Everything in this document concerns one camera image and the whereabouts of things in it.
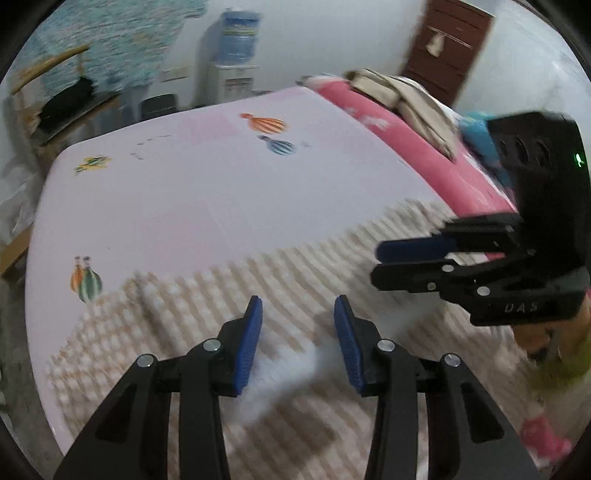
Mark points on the wooden chair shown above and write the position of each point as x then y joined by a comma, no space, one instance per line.
69,120

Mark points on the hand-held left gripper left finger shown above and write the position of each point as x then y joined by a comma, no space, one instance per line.
247,350

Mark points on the pale item hanging on door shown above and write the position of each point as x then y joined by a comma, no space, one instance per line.
435,45

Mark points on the beige white checkered coat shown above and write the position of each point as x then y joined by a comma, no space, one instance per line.
300,286

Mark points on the blue water bottle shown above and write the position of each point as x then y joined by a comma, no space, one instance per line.
238,39

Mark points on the floral wall cloth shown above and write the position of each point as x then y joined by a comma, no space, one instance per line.
120,37

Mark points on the black bag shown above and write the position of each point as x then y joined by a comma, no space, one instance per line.
67,101

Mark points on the pink floral blanket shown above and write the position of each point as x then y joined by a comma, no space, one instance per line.
415,157

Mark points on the blue cloth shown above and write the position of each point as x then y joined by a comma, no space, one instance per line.
480,143

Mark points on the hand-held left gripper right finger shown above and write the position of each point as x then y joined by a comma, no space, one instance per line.
348,350

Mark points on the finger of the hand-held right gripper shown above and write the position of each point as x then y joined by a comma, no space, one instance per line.
406,251
415,277

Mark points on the wall socket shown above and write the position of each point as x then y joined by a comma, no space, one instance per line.
175,73

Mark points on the person's right hand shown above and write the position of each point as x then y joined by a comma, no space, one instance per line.
538,337

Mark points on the white water dispenser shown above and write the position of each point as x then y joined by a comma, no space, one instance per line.
235,85

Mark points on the pile of beige clothes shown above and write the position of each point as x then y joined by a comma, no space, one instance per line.
415,106

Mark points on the black waste bin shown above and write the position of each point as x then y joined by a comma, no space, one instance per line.
159,108

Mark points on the brown door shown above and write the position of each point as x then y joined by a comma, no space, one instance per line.
443,69

